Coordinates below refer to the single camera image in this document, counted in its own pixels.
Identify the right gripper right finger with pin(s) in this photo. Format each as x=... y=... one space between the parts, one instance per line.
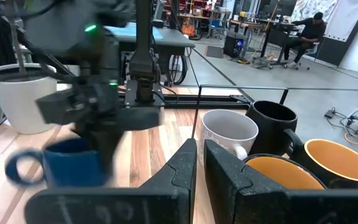
x=225 y=183

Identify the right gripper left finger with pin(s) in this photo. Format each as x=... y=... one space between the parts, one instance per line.
x=182 y=174

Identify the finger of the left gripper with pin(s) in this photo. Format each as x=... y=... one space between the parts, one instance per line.
x=87 y=134
x=112 y=152

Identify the blue mug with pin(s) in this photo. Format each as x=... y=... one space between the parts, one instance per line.
x=70 y=165

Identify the yellow mug dark rim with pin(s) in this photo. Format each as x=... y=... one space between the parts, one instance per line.
x=283 y=172

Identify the black mug dark inside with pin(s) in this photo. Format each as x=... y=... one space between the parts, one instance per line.
x=269 y=130

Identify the black mug yellow inside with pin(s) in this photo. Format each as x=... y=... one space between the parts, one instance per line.
x=340 y=161

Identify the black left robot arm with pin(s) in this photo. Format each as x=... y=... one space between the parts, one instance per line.
x=143 y=46

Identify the white plant pot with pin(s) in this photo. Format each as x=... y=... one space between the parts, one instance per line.
x=20 y=102

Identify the blue sheet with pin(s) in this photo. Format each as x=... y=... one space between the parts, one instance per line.
x=129 y=31

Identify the gray desk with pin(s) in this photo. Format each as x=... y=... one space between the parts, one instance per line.
x=172 y=42

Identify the orange bag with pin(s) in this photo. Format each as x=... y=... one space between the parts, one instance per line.
x=188 y=28

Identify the gray floor mat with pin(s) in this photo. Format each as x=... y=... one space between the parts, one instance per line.
x=214 y=52

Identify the black power adapter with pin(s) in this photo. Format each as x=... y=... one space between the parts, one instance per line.
x=330 y=113

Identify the black computer tower blue light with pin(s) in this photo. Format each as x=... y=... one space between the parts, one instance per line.
x=233 y=46

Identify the white office chair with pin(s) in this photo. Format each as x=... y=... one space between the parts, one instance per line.
x=311 y=49

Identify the dark background work desk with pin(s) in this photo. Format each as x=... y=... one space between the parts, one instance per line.
x=259 y=25

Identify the person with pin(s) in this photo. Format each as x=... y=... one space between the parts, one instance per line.
x=309 y=31

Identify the white hanging curtain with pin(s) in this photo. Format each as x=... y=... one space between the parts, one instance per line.
x=346 y=18

